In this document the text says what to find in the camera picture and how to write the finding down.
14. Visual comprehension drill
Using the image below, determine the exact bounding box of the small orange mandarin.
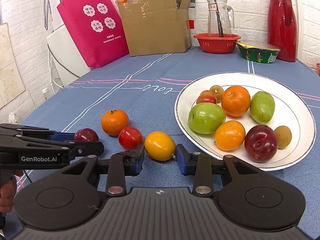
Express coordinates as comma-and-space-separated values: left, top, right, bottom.
214, 120, 246, 151

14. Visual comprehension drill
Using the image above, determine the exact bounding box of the dark red plum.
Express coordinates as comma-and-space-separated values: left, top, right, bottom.
74, 128, 99, 142
244, 125, 278, 163

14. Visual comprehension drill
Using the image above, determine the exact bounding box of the red orange small apple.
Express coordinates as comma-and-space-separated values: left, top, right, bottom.
196, 90, 217, 104

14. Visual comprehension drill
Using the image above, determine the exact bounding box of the large orange mandarin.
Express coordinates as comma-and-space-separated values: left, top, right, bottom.
221, 86, 251, 117

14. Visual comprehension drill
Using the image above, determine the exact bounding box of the brown longan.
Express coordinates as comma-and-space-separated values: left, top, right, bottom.
274, 126, 292, 150
210, 85, 224, 102

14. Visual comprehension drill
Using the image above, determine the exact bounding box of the person's left hand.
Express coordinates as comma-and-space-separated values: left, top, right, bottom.
0, 170, 23, 213

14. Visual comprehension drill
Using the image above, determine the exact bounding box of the bright red small tomato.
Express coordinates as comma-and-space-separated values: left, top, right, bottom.
118, 126, 143, 150

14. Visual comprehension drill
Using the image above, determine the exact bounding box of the small yellow orange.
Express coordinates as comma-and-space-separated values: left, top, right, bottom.
144, 131, 176, 161

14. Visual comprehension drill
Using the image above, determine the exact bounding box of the orange mandarin with stem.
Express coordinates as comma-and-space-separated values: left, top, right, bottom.
101, 109, 129, 136

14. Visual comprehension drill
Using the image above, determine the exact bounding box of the blue checked tablecloth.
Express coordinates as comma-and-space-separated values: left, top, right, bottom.
23, 48, 319, 237

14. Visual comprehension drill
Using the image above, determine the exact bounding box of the white porcelain plate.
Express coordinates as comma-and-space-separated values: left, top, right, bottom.
174, 72, 317, 171

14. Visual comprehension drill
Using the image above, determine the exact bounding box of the red plastic basket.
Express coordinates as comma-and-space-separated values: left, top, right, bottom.
194, 33, 241, 54

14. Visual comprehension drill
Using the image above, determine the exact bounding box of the green instant noodle bowl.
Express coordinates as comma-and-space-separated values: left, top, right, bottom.
236, 40, 280, 63

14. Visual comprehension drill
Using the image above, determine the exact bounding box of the black straw in pitcher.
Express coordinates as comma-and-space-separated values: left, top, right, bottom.
214, 0, 224, 37

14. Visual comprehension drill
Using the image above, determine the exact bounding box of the pink tote bag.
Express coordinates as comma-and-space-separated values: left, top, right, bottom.
57, 0, 129, 68

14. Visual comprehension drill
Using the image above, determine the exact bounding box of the brown cardboard box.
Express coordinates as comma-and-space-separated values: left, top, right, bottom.
118, 0, 192, 56

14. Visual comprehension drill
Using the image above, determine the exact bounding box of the glass pitcher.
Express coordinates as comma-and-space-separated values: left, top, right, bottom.
207, 0, 235, 37

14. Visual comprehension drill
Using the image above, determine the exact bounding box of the red thermos jug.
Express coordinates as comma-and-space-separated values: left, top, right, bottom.
267, 0, 297, 62

